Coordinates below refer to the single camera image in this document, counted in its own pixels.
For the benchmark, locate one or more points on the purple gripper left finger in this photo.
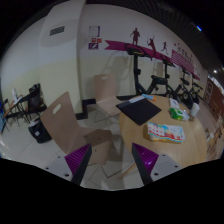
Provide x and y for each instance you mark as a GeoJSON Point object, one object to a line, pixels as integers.
{"type": "Point", "coordinates": [77, 162]}

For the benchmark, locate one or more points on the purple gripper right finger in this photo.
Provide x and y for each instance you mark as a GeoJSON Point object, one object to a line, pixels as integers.
{"type": "Point", "coordinates": [145, 160]}

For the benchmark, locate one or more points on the colourful folded towel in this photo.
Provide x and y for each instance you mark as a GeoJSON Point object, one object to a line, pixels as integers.
{"type": "Point", "coordinates": [167, 133]}

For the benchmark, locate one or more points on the near beige plywood chair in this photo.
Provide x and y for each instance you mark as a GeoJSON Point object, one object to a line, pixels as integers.
{"type": "Point", "coordinates": [60, 121]}

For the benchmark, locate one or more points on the beige plywood chair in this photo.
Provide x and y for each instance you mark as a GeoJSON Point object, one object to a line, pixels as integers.
{"type": "Point", "coordinates": [60, 121]}
{"type": "Point", "coordinates": [105, 94]}

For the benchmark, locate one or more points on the black waste bin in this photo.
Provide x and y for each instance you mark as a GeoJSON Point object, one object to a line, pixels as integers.
{"type": "Point", "coordinates": [38, 131]}

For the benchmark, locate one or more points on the black mat on table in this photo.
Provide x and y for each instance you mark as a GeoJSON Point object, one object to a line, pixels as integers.
{"type": "Point", "coordinates": [140, 111]}

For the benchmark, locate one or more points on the green wet wipes pack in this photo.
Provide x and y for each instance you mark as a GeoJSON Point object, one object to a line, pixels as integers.
{"type": "Point", "coordinates": [178, 114]}

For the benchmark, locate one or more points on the blue orange pen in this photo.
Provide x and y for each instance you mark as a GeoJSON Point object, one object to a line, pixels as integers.
{"type": "Point", "coordinates": [149, 97]}

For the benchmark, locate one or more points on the white paper cup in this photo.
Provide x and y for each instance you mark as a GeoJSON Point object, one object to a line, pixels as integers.
{"type": "Point", "coordinates": [194, 110]}

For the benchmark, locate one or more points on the black folding chair with bag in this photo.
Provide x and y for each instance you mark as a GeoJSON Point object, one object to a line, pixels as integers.
{"type": "Point", "coordinates": [27, 105]}

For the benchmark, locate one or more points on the black exercise bike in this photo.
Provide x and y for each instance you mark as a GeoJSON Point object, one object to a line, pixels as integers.
{"type": "Point", "coordinates": [146, 81]}

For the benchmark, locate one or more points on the far beige plywood chair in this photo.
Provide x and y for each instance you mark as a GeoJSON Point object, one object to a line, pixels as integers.
{"type": "Point", "coordinates": [105, 94]}

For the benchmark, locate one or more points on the wall notice posters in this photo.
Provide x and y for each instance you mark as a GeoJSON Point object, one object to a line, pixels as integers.
{"type": "Point", "coordinates": [94, 37]}

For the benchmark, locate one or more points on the wall air vent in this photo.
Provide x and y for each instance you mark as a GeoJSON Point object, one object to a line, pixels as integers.
{"type": "Point", "coordinates": [57, 30]}

